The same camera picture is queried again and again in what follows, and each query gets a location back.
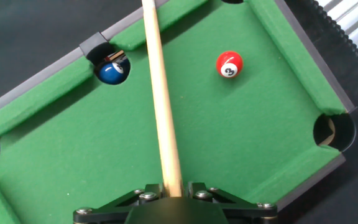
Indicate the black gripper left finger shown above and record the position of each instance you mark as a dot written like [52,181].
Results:
[104,214]

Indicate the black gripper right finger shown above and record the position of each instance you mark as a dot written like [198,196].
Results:
[247,213]

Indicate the wooden pool cue black butt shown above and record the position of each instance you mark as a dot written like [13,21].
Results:
[162,93]

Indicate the red number three pool ball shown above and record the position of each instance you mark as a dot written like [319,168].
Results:
[228,62]

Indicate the mini green pool table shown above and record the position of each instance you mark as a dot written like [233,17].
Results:
[73,140]

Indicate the blue pool ball white spot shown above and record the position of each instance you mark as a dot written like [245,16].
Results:
[110,74]

